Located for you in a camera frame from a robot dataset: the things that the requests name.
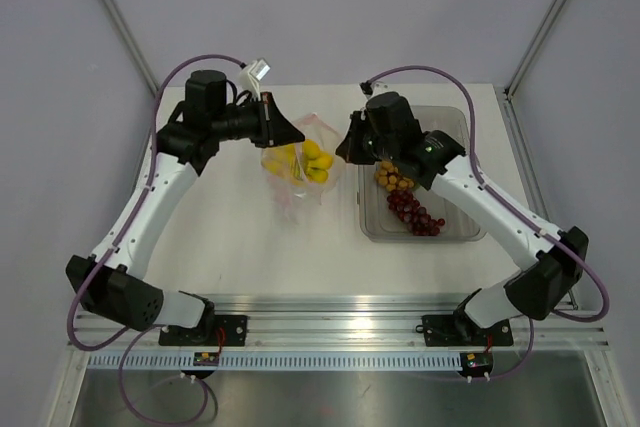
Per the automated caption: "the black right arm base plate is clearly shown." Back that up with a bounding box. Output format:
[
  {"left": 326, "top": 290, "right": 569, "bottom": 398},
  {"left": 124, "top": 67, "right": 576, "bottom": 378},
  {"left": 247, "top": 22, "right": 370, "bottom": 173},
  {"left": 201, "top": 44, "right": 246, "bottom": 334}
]
[{"left": 414, "top": 314, "right": 514, "bottom": 348}]

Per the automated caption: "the clear red-dotted zip bag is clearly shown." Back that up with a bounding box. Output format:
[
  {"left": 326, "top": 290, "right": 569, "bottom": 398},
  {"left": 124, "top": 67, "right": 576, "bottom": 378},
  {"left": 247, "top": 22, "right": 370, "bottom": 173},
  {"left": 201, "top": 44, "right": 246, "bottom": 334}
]
[{"left": 261, "top": 113, "right": 346, "bottom": 222}]

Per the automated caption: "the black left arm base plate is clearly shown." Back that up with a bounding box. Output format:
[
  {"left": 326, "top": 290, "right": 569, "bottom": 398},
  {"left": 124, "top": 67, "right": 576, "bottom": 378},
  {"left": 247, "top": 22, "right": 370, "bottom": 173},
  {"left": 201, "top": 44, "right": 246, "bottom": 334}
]
[{"left": 159, "top": 314, "right": 248, "bottom": 347}]

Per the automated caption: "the aluminium frame post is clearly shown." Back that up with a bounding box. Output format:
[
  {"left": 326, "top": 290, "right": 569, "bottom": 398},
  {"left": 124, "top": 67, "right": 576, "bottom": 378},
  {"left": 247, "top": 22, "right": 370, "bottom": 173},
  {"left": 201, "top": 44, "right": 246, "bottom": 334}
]
[
  {"left": 98, "top": 0, "right": 160, "bottom": 95},
  {"left": 504, "top": 0, "right": 570, "bottom": 101}
]

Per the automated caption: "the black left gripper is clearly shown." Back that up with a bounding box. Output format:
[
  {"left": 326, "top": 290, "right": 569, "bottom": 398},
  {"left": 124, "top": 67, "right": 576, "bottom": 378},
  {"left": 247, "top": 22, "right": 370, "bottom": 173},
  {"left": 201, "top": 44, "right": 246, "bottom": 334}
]
[{"left": 214, "top": 92, "right": 305, "bottom": 149}]

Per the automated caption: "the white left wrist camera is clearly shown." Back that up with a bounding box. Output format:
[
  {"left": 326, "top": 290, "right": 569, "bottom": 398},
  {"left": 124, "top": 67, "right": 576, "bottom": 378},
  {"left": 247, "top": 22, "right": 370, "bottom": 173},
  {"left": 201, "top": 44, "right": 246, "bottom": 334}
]
[{"left": 238, "top": 58, "right": 271, "bottom": 99}]

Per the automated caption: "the small circuit board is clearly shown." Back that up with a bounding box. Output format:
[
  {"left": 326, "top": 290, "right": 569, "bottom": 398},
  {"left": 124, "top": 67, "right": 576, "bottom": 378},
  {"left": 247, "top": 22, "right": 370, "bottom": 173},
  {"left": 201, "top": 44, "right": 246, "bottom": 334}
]
[
  {"left": 460, "top": 352, "right": 494, "bottom": 377},
  {"left": 193, "top": 352, "right": 220, "bottom": 366}
]

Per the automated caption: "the left small circuit board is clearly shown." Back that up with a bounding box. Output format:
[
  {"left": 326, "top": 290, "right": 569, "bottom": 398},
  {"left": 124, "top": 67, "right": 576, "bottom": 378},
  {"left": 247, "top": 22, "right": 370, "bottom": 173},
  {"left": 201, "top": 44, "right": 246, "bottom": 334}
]
[{"left": 193, "top": 352, "right": 220, "bottom": 366}]

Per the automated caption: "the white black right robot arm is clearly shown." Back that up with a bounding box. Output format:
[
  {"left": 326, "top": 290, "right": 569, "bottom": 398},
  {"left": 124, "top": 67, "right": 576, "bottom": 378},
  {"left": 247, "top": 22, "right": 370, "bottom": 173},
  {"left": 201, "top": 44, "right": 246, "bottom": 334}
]
[{"left": 336, "top": 92, "right": 589, "bottom": 344}]

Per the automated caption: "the right small circuit board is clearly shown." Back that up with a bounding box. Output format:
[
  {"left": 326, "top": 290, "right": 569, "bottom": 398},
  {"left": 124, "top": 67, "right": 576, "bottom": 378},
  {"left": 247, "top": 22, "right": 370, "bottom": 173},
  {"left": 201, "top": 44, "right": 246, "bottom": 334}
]
[{"left": 460, "top": 352, "right": 494, "bottom": 377}]

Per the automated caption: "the aluminium mounting rail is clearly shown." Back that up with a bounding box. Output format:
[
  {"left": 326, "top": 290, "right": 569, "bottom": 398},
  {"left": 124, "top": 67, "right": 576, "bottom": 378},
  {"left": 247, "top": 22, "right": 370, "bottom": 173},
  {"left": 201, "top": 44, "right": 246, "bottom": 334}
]
[{"left": 74, "top": 297, "right": 609, "bottom": 376}]

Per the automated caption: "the yellow banana bunch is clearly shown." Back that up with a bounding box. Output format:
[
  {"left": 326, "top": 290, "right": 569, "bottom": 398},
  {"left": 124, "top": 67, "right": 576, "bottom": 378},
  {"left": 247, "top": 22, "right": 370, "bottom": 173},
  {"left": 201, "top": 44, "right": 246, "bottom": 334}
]
[{"left": 261, "top": 139, "right": 334, "bottom": 186}]

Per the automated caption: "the right aluminium frame post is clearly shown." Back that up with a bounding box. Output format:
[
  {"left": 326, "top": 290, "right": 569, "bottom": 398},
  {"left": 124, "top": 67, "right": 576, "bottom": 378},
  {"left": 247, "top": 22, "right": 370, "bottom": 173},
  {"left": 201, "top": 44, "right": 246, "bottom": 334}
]
[{"left": 504, "top": 0, "right": 570, "bottom": 101}]

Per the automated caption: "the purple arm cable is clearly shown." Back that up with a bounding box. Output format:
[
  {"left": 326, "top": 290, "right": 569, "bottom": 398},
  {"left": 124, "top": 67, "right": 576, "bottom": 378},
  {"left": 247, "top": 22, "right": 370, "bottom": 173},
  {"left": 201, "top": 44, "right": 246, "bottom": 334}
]
[
  {"left": 359, "top": 65, "right": 612, "bottom": 383},
  {"left": 65, "top": 54, "right": 251, "bottom": 421}
]

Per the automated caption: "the left aluminium frame post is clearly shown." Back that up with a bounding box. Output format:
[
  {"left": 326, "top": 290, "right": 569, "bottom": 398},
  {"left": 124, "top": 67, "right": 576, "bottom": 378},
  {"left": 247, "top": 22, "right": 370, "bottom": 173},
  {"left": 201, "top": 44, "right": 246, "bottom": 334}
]
[{"left": 98, "top": 0, "right": 160, "bottom": 95}]

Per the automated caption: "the clear grey plastic bin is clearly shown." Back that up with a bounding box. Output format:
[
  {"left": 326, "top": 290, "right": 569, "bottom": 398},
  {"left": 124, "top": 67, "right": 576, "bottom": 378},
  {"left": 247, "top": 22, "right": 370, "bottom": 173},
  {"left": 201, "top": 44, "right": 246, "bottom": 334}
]
[{"left": 358, "top": 105, "right": 485, "bottom": 243}]

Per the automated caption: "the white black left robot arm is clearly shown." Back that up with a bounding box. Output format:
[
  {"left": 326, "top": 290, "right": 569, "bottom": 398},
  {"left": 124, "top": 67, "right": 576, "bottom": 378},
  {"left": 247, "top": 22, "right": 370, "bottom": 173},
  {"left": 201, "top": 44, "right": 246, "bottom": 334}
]
[{"left": 66, "top": 60, "right": 305, "bottom": 345}]

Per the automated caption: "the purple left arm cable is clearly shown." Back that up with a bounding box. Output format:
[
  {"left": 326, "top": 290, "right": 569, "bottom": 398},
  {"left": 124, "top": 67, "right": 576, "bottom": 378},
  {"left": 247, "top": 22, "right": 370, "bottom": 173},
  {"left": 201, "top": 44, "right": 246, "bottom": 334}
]
[{"left": 65, "top": 54, "right": 251, "bottom": 421}]

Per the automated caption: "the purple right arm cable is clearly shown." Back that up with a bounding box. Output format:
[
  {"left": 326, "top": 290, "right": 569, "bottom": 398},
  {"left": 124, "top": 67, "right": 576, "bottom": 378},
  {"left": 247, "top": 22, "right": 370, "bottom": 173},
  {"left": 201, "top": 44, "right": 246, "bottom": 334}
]
[{"left": 359, "top": 65, "right": 612, "bottom": 383}]

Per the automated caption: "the red grape bunch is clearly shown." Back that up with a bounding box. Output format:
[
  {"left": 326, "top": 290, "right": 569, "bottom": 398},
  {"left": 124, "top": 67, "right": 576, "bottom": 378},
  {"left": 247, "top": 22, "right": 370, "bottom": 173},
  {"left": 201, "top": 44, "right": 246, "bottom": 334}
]
[{"left": 386, "top": 190, "right": 446, "bottom": 237}]

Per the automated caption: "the brown longan bunch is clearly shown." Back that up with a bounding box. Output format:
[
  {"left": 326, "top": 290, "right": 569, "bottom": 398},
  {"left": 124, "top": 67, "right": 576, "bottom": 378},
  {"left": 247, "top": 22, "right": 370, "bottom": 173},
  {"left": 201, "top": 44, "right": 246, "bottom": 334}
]
[{"left": 374, "top": 161, "right": 416, "bottom": 192}]

